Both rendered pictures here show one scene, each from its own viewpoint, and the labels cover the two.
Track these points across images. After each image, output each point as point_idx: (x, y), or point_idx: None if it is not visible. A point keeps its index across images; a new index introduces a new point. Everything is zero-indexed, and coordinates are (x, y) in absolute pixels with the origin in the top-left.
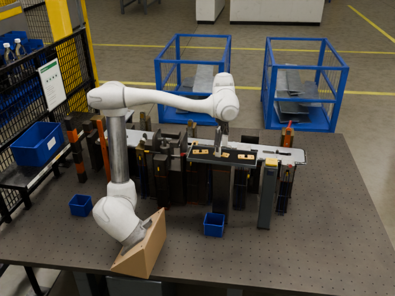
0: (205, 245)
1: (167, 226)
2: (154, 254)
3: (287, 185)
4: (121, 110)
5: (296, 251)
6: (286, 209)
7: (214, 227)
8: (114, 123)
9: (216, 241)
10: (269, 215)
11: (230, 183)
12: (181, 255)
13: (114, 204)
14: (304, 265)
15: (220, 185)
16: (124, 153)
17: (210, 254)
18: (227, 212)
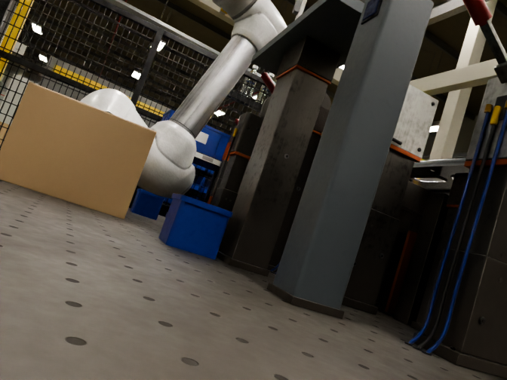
0: (119, 226)
1: (155, 228)
2: (51, 166)
3: (492, 191)
4: (247, 24)
5: (230, 317)
6: (464, 341)
7: (176, 203)
8: (228, 43)
9: (143, 236)
10: (316, 214)
11: (305, 144)
12: (70, 206)
13: (114, 91)
14: (114, 303)
15: (270, 121)
16: (210, 84)
17: (90, 219)
18: (245, 218)
